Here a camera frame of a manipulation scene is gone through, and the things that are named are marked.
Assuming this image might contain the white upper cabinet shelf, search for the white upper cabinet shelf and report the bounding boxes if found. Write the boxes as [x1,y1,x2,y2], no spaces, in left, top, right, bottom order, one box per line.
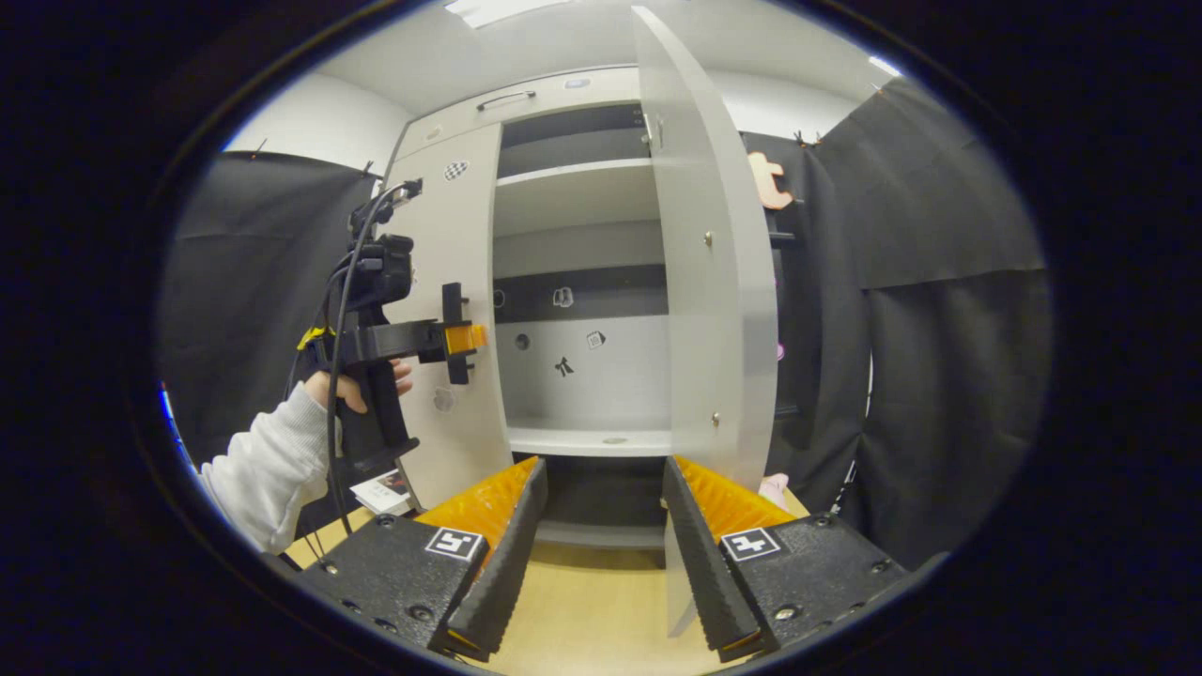
[494,157,660,238]

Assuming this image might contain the white cabinet shelf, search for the white cabinet shelf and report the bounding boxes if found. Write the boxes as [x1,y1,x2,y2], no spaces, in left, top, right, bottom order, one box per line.
[494,157,660,238]
[505,418,679,459]

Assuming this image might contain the white lower cabinet shelf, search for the white lower cabinet shelf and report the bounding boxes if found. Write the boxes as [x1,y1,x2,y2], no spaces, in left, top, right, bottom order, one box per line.
[505,418,679,459]

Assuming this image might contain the beige double-door shoe cabinet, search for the beige double-door shoe cabinet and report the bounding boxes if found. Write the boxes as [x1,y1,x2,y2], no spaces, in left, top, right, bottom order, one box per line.
[380,64,682,550]

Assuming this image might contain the black door handle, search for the black door handle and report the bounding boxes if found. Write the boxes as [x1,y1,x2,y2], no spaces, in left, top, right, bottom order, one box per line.
[441,282,469,386]

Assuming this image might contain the black backdrop cloth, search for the black backdrop cloth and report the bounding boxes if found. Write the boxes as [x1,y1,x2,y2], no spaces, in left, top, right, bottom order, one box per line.
[155,75,1053,574]

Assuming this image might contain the beige cabinet door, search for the beige cabinet door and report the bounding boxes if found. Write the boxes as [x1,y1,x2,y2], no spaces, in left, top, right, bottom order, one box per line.
[380,122,514,513]
[631,5,780,641]

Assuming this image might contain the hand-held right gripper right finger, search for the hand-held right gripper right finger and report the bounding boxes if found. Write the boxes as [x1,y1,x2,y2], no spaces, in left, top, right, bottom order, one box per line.
[662,455,908,664]

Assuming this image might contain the large ceiling light panel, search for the large ceiling light panel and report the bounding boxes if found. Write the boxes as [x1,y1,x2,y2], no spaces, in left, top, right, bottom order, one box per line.
[443,0,574,29]

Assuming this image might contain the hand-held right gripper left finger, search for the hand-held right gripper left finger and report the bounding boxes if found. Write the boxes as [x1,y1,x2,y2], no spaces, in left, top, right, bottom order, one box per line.
[296,456,549,663]

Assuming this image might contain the white booklet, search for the white booklet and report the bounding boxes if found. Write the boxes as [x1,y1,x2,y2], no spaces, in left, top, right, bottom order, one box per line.
[350,469,415,518]

